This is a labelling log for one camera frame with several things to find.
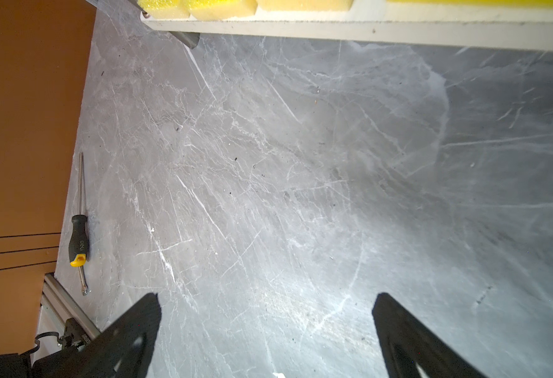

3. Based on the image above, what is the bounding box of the thin metal rod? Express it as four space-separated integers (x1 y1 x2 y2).
67 152 92 269

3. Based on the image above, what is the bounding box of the white two-tier metal shelf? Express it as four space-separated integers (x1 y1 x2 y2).
139 1 553 52

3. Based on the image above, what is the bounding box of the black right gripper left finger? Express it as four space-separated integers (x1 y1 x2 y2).
48 293 161 377

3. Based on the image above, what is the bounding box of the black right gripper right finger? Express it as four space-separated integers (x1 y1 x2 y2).
372 292 483 377

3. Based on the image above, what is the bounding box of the large yellow coarse sponge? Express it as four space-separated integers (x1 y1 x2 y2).
257 0 353 12

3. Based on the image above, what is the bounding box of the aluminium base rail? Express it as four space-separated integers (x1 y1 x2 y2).
32 273 100 362

